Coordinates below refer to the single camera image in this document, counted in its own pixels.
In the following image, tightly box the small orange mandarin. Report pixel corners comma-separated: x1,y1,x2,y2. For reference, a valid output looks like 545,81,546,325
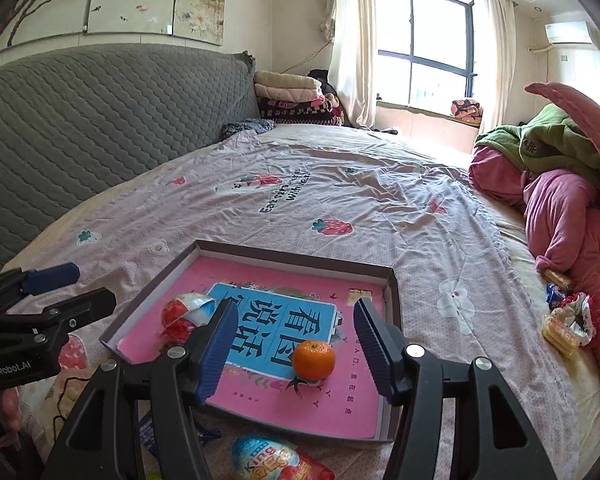
293,339,337,381

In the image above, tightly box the orange biscuit packet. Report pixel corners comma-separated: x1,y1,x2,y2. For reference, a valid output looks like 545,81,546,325
542,267,576,291

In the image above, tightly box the green jacket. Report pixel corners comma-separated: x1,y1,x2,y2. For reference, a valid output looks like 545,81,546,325
475,102,600,191

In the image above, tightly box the dark checkered folded blanket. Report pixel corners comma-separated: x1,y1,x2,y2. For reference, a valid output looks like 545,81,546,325
256,94,346,127

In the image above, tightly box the large toy egg packet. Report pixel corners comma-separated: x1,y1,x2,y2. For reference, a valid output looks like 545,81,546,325
230,434,337,480

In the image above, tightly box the pink quilted blanket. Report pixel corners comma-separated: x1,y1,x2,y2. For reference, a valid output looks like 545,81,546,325
525,82,600,186

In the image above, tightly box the small patterned folded blanket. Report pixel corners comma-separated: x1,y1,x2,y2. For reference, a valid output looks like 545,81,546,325
450,98,483,123

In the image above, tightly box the grey quilted headboard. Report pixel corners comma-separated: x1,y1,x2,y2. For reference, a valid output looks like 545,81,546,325
0,42,261,276

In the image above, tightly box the pink fleece garment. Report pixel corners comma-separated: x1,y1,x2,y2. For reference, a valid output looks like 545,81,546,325
467,145,600,411

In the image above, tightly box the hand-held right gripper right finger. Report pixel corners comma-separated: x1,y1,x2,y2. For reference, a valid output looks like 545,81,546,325
352,297,561,480

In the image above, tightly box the cream curtain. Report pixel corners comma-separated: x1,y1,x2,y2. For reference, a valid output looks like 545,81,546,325
320,0,378,128
480,0,516,131

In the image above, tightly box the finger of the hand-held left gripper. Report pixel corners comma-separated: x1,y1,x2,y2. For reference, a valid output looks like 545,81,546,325
0,287,117,347
0,262,81,307

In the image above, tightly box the clear wafer biscuit packet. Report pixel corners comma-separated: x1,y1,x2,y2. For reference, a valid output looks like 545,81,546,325
541,292,597,358

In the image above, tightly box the cream folded blanket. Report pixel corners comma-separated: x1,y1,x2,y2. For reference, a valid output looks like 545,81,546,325
254,69,326,106

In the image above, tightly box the black cloth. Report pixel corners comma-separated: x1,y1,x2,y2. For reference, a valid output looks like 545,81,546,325
307,69,337,97

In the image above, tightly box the black framed window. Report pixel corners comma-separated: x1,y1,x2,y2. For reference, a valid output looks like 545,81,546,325
375,0,491,111

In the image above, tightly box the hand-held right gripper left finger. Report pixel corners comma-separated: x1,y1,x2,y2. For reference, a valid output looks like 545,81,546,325
40,297,241,480

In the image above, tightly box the small red toy egg packet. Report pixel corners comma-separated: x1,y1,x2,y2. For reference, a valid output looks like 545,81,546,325
160,292,216,345

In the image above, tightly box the white air conditioner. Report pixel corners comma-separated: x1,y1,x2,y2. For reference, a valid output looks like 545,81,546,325
545,21,593,51

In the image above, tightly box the grey cardboard box tray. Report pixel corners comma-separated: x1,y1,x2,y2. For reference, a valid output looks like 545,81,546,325
98,240,402,443

